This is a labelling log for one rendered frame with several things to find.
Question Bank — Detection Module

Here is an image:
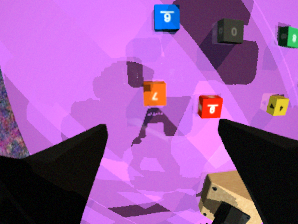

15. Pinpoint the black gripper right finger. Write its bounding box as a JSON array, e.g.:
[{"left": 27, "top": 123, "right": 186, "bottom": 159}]
[{"left": 217, "top": 117, "right": 298, "bottom": 224}]

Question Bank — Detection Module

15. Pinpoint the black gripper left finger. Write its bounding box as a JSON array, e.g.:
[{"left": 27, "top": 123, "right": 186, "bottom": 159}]
[{"left": 0, "top": 124, "right": 109, "bottom": 224}]

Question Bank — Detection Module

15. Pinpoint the red block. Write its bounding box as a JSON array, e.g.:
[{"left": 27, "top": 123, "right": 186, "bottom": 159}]
[{"left": 197, "top": 95, "right": 222, "bottom": 119}]

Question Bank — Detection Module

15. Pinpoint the blue block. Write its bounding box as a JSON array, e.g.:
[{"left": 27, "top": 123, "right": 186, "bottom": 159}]
[{"left": 154, "top": 4, "right": 180, "bottom": 32}]

